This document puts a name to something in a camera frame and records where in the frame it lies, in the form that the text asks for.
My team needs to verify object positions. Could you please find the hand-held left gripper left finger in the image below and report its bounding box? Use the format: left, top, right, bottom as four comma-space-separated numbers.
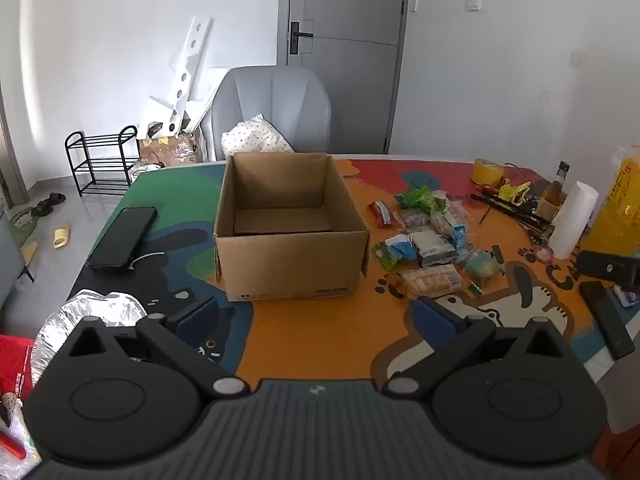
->
64, 297, 251, 402

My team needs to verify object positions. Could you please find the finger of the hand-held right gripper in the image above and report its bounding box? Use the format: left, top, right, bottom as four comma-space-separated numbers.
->
579, 249, 640, 286

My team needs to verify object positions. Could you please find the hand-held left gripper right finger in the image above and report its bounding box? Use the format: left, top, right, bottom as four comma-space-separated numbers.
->
382, 296, 576, 402

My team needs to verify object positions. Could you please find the pile of mixed snack packets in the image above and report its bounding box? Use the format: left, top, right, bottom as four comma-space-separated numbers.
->
373, 186, 506, 301

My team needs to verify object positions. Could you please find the brown cardboard box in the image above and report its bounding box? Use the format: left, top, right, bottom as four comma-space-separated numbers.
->
214, 152, 371, 302

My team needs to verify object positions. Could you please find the red shiny snack wrapper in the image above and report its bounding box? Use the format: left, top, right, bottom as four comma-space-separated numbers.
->
368, 200, 396, 227

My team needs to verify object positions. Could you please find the small purple white object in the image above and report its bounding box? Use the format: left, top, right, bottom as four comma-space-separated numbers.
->
614, 284, 640, 309

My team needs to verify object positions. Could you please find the black flat remote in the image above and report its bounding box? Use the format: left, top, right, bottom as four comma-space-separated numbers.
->
579, 280, 636, 360

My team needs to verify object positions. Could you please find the white paper roll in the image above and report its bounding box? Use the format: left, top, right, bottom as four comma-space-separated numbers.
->
549, 180, 600, 260

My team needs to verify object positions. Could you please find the yellow liquid jug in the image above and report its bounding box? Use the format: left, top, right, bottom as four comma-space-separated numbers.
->
589, 146, 640, 257

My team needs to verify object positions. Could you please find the bunch of keys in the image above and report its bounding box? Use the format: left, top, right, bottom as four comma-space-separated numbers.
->
530, 232, 555, 263

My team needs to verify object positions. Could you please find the amber glass bottle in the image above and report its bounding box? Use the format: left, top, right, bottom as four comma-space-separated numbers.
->
537, 160, 571, 221

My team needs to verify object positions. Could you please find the black metal rod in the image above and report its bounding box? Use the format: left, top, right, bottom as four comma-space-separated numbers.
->
492, 205, 557, 235
470, 193, 543, 221

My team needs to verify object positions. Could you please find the crumpled aluminium foil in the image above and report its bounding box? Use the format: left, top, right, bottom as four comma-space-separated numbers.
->
30, 288, 149, 393

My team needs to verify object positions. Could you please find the black smartphone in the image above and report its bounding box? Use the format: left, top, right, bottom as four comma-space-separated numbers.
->
87, 206, 159, 271

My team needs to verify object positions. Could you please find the yellow crumpled wrapper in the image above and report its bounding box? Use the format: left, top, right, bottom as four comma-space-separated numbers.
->
497, 182, 532, 206

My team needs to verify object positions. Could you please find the green snack wrapper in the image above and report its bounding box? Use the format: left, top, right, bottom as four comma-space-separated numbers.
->
394, 185, 434, 211

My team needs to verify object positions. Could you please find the yellow tape roll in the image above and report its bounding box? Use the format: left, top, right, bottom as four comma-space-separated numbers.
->
472, 158, 507, 187

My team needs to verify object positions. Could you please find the brown paper bag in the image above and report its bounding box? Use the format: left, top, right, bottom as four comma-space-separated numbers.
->
138, 132, 204, 168

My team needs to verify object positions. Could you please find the black metal shoe rack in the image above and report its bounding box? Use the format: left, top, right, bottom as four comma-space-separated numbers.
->
64, 125, 141, 197

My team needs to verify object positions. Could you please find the red cloth bag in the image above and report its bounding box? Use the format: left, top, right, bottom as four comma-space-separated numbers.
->
0, 334, 36, 403

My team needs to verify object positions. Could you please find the white dotted pillow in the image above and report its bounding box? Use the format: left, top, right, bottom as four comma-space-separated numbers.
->
221, 113, 294, 159

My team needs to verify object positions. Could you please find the grey upholstered chair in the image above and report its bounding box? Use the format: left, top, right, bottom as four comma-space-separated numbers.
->
207, 65, 332, 162

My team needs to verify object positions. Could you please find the white foam board with holes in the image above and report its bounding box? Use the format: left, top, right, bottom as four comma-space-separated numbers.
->
166, 15, 216, 137

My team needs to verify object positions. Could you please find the grey door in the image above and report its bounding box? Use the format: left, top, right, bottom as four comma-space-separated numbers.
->
276, 0, 412, 156

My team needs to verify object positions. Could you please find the black door handle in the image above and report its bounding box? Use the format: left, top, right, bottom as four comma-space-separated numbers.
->
288, 20, 315, 56

